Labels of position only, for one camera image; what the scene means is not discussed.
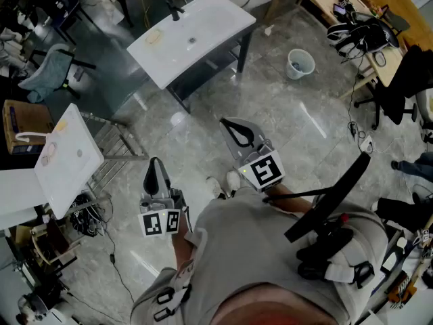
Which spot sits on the black basin faucet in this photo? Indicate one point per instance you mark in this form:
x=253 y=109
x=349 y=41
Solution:
x=175 y=12

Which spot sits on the grey metal slatted rack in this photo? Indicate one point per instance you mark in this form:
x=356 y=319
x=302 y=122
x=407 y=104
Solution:
x=115 y=144

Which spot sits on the pile of black headsets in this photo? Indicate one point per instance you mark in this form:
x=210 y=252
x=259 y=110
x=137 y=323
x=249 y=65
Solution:
x=365 y=34

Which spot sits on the person's left forearm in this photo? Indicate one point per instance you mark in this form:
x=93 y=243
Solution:
x=182 y=249

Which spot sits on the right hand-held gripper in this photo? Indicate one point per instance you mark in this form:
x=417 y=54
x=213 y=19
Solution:
x=267 y=171

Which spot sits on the brown cardboard box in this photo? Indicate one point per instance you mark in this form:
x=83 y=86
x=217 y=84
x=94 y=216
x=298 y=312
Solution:
x=27 y=120

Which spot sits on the wooden frame rack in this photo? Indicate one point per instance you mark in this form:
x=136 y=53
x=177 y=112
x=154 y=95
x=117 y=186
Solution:
x=47 y=242

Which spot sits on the small device with screen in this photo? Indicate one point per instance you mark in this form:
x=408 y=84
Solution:
x=339 y=9

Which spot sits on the white flat panel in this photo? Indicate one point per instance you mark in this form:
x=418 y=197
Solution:
x=20 y=195

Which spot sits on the person's right forearm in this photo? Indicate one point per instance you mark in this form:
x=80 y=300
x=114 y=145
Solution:
x=291 y=208

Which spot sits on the white pouch with black clip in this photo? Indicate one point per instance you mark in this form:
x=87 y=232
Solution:
x=338 y=273

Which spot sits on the round basin drain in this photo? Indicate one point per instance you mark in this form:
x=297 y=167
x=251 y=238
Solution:
x=191 y=40

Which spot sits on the white plastic waste bin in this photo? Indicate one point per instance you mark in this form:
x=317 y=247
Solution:
x=300 y=64

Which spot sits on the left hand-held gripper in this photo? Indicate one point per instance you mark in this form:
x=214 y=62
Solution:
x=155 y=223

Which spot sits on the person's chin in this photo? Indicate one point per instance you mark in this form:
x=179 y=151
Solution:
x=270 y=310

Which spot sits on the white curved faucet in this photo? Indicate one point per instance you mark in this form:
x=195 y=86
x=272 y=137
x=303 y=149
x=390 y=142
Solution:
x=30 y=134

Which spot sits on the blue-grey cloth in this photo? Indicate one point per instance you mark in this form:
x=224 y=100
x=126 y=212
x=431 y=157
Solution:
x=47 y=73

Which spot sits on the person's grey clothing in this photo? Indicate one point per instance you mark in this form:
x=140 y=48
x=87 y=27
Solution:
x=253 y=249

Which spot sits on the black frame chair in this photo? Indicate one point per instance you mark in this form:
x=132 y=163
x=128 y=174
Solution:
x=84 y=64

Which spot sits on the black office chair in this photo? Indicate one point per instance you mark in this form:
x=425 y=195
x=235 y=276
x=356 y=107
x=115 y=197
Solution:
x=406 y=80

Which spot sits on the white power strip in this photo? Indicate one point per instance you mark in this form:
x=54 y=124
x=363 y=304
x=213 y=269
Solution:
x=367 y=144

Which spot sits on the black waist pouch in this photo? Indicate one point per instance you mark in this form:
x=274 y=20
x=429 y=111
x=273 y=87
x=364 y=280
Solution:
x=324 y=252

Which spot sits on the dark metal basin stand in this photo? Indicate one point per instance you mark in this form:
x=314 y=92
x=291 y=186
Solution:
x=199 y=76

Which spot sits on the person's left white shoe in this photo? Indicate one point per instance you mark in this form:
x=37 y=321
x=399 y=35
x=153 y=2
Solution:
x=214 y=186

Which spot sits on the white washbasin with black faucet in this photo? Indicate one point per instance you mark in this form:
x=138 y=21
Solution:
x=216 y=22

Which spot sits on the black plastic buckle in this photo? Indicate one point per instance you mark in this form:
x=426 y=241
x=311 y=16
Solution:
x=161 y=314
x=165 y=298

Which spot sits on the black chair backrest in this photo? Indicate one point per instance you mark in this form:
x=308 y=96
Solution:
x=331 y=195

